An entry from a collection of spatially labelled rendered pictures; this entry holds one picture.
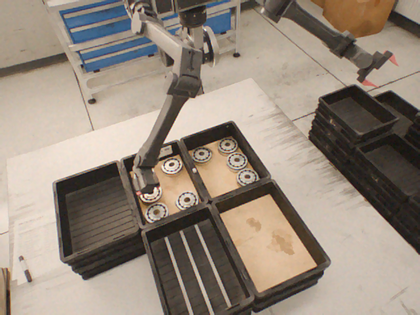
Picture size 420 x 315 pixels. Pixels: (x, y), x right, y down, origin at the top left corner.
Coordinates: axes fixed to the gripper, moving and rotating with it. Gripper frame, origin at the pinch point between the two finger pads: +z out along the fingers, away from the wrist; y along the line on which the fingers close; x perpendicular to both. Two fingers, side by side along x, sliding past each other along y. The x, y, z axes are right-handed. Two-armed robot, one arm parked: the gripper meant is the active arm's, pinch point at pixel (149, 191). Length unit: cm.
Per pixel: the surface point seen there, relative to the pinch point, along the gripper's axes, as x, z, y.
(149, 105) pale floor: 155, 97, 24
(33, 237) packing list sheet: 9, 16, -57
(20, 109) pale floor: 204, 97, -94
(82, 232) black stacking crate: -5.2, 3.2, -32.3
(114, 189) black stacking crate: 10.7, 4.6, -15.5
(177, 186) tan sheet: -0.5, 4.4, 12.5
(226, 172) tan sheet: -2.5, 4.9, 37.0
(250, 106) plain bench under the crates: 46, 22, 76
